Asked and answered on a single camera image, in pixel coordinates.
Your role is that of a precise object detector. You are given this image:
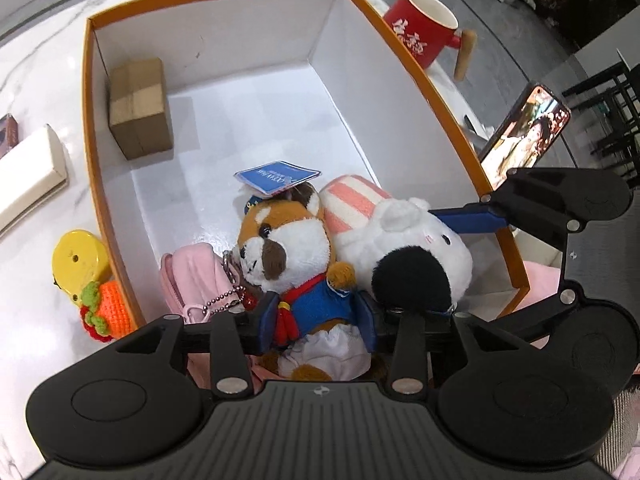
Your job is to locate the white striped plush toy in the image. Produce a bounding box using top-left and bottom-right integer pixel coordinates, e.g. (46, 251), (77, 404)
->
(320, 174), (473, 314)

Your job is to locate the pink pouch with chain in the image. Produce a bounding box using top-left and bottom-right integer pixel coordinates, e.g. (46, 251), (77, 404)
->
(160, 243), (257, 324)

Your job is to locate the fox plush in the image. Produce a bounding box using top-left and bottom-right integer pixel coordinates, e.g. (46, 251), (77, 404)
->
(232, 162), (371, 382)

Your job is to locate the orange crochet fruit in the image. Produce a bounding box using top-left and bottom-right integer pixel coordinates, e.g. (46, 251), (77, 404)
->
(80, 281), (134, 342)

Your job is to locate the yellow toy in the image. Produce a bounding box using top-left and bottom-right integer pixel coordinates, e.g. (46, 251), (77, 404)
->
(52, 230), (112, 307)

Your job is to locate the small brown cardboard box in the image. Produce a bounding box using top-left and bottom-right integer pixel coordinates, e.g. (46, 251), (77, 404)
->
(108, 58), (174, 160)

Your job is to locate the orange cardboard box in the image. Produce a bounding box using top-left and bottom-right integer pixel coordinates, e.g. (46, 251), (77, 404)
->
(81, 0), (532, 331)

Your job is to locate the white box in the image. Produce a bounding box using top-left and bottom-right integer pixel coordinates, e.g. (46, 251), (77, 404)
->
(1, 125), (68, 234)

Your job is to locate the pink bed cloth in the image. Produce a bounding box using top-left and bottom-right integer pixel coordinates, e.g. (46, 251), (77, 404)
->
(184, 259), (640, 480)

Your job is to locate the smartphone with lit screen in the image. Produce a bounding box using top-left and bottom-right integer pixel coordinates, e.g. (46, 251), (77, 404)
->
(478, 81), (570, 190)

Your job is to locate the dark card deck box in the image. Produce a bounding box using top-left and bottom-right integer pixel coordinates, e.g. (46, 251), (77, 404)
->
(0, 114), (20, 158)

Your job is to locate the red mug wooden handle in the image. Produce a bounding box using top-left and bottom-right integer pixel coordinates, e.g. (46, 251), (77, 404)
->
(383, 0), (477, 81)

